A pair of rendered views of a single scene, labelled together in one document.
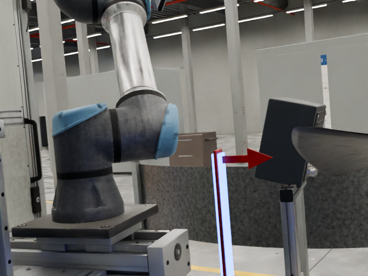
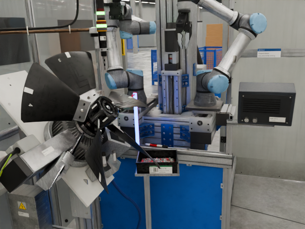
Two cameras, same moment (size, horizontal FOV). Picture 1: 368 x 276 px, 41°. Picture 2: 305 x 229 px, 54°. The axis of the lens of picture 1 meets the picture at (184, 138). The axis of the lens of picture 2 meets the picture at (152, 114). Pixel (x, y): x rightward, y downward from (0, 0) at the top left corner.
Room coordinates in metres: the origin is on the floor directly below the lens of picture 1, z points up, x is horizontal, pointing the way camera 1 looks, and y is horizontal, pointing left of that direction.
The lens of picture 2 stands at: (0.59, -1.72, 1.54)
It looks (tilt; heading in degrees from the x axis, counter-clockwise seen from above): 16 degrees down; 88
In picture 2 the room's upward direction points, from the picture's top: 2 degrees counter-clockwise
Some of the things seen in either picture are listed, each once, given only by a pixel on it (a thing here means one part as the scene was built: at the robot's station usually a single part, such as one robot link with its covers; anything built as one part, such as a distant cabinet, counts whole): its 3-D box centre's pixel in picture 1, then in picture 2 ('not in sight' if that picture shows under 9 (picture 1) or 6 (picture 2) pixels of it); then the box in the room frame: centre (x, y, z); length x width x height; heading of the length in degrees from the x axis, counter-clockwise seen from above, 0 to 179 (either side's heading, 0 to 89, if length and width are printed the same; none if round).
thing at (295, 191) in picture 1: (293, 186); (249, 123); (1.15, -0.25, 1.04); 0.24 x 0.03 x 0.03; 159
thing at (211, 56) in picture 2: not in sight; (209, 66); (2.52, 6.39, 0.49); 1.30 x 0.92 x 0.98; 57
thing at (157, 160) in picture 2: not in sight; (158, 164); (0.67, -0.24, 0.83); 0.19 x 0.14 x 0.03; 174
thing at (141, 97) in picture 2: not in sight; (135, 94); (0.56, 0.39, 1.09); 0.15 x 0.15 x 0.10
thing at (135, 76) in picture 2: not in sight; (134, 77); (0.55, 0.39, 1.20); 0.13 x 0.12 x 0.14; 19
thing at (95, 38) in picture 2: not in sight; (100, 39); (0.43, -0.37, 1.50); 0.09 x 0.07 x 0.10; 14
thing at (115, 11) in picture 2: not in sight; (117, 10); (0.49, -0.06, 1.63); 0.12 x 0.08 x 0.09; 79
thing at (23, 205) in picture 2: not in sight; (30, 210); (0.04, -0.45, 0.73); 0.15 x 0.09 x 0.22; 159
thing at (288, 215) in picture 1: (289, 231); (229, 136); (1.06, -0.22, 0.96); 0.03 x 0.03 x 0.20; 69
